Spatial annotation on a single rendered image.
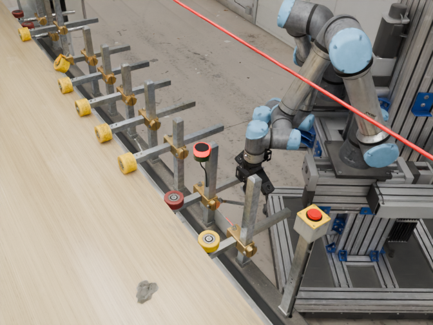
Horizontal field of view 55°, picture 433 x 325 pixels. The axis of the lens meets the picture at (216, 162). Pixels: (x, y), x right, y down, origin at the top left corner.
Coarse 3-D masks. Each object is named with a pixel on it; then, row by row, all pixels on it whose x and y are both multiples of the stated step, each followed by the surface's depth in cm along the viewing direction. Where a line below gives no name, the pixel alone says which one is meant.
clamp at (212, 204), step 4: (196, 184) 176; (196, 188) 175; (200, 188) 175; (200, 192) 173; (204, 196) 171; (216, 196) 172; (204, 200) 172; (208, 200) 170; (212, 200) 170; (216, 200) 170; (204, 204) 173; (208, 204) 170; (212, 204) 169; (216, 204) 171; (208, 208) 172; (212, 208) 170; (216, 208) 172
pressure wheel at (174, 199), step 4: (168, 192) 167; (172, 192) 167; (176, 192) 167; (180, 192) 167; (164, 196) 165; (168, 196) 166; (172, 196) 165; (176, 196) 166; (180, 196) 166; (164, 200) 164; (168, 200) 164; (172, 200) 164; (176, 200) 164; (180, 200) 164; (168, 204) 163; (172, 204) 162; (176, 204) 163; (180, 204) 164; (172, 208) 164; (176, 208) 164
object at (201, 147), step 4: (196, 144) 153; (200, 144) 153; (204, 144) 153; (196, 148) 151; (200, 148) 151; (204, 148) 151; (208, 148) 151; (208, 160) 157; (200, 164) 157; (204, 168) 159
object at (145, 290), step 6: (144, 282) 134; (156, 282) 135; (138, 288) 133; (144, 288) 132; (150, 288) 132; (156, 288) 134; (138, 294) 131; (144, 294) 132; (150, 294) 131; (138, 300) 130; (144, 300) 130
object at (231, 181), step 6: (228, 180) 181; (234, 180) 181; (216, 186) 178; (222, 186) 178; (228, 186) 181; (216, 192) 178; (186, 198) 171; (192, 198) 172; (198, 198) 173; (186, 204) 170; (174, 210) 168
